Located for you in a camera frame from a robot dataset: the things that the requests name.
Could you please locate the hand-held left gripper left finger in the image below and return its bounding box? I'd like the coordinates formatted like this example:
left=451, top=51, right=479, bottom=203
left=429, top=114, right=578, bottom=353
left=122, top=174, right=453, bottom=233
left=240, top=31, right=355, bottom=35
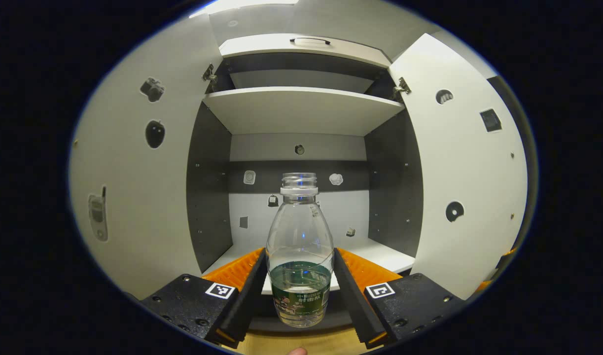
left=140, top=247, right=268, bottom=349

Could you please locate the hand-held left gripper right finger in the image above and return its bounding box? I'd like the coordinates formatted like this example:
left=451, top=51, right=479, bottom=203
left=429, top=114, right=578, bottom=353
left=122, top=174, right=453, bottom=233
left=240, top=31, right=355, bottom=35
left=332, top=247, right=468, bottom=350

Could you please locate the clear bottle with green label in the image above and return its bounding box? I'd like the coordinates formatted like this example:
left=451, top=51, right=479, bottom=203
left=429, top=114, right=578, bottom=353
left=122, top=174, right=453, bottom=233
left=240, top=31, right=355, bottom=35
left=266, top=173, right=335, bottom=328

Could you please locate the white door with cat sticker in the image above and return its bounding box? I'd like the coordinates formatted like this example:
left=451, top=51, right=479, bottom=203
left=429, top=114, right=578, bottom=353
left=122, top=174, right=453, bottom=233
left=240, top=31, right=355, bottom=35
left=388, top=34, right=529, bottom=300

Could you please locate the white door with phone sticker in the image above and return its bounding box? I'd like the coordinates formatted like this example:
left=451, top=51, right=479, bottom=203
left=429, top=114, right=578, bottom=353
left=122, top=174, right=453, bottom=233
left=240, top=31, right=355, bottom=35
left=69, top=10, right=233, bottom=301

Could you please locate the white and grey cabinet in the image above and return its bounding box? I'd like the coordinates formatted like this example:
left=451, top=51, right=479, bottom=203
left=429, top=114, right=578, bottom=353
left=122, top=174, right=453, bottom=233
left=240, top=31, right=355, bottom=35
left=185, top=34, right=425, bottom=332

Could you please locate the white cabinet flap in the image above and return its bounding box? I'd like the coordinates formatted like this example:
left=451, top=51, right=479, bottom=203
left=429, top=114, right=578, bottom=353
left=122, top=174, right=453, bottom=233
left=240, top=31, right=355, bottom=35
left=218, top=34, right=393, bottom=70

